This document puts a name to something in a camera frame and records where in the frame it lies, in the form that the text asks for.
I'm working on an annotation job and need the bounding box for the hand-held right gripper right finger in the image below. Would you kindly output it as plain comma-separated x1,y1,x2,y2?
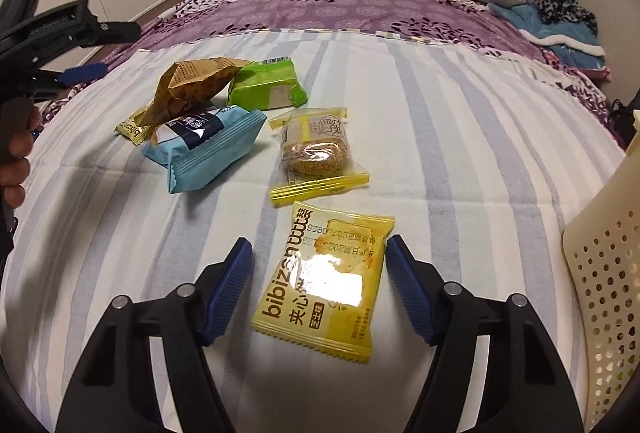
386,234,586,433

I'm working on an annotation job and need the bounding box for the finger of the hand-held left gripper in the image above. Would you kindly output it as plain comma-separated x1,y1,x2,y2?
27,63,108,90
75,20,142,48

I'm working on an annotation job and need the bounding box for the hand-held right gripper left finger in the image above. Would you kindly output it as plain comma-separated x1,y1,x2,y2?
55,237,253,433

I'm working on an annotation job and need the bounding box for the brown snack packet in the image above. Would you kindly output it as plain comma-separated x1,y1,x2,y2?
141,56,253,128

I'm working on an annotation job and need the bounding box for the light blue snack packet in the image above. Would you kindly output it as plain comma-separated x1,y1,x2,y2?
141,107,267,194

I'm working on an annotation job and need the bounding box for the small green snack packet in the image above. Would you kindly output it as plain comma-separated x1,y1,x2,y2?
227,56,308,110

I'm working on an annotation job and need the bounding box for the clear yellow-edged cake packet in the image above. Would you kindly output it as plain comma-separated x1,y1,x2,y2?
269,108,371,208

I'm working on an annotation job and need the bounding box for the cream perforated plastic basket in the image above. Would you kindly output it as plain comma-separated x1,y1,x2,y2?
562,110,640,433

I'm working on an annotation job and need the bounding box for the person's left hand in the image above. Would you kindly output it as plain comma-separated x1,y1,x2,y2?
0,129,37,210

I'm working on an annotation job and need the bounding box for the striped bed sheet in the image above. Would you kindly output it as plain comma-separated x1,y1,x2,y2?
0,29,631,433

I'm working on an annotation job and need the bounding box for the purple floral blanket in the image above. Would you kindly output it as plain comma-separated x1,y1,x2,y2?
37,0,613,134

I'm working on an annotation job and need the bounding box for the black handbag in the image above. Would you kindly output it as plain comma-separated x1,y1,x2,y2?
605,85,640,148

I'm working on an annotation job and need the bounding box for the blue fleece garment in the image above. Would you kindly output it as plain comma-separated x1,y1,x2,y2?
487,2,613,81

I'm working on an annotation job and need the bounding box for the leopard print cloth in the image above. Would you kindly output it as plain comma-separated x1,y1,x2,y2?
532,0,598,34

